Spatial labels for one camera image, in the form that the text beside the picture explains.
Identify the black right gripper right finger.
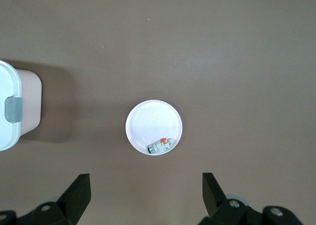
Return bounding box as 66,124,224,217
199,172,304,225

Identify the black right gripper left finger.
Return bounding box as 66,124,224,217
0,173,92,225

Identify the pinkish white round plate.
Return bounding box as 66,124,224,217
125,100,183,156

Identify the white lidded storage box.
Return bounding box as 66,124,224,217
0,59,42,151

